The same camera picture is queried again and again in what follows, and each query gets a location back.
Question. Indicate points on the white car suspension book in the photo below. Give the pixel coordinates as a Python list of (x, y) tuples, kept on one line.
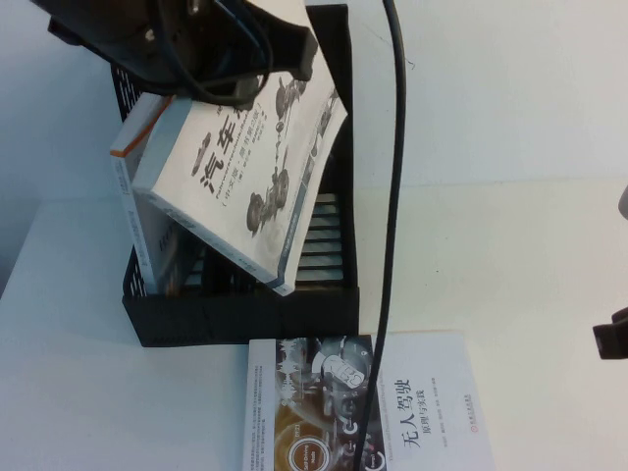
[(235, 196)]

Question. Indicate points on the black plastic book stand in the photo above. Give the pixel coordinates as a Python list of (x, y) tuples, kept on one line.
[(240, 319)]

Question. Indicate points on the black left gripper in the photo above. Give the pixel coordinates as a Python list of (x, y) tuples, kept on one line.
[(127, 39)]

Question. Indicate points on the white autonomous driving book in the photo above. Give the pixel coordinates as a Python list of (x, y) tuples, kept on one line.
[(417, 392)]

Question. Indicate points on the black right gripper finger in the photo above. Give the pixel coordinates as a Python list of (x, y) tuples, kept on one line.
[(615, 338)]

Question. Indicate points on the white orange ROS book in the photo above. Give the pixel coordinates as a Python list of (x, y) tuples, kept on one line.
[(127, 206)]

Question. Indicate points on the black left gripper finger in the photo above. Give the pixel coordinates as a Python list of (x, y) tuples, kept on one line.
[(289, 34)]

